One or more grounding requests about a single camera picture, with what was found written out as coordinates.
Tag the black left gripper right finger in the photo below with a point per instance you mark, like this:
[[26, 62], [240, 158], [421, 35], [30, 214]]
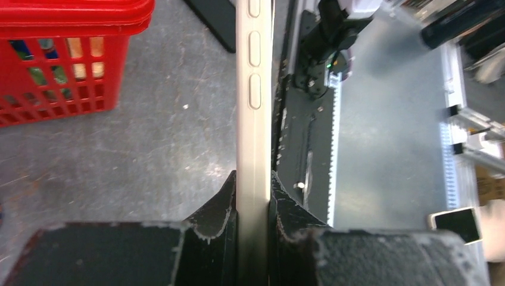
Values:
[[305, 251]]

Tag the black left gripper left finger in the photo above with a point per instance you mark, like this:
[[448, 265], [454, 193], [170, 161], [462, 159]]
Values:
[[200, 250]]

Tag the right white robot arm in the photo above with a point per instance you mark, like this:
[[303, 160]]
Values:
[[323, 37]]

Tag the black phone on table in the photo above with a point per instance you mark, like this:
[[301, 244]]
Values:
[[219, 16]]

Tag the red plastic basket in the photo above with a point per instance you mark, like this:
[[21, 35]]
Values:
[[65, 58]]

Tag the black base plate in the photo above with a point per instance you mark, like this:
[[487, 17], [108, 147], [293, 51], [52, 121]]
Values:
[[302, 134]]

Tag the white toothed cable rail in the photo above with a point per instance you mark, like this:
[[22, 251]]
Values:
[[335, 83]]

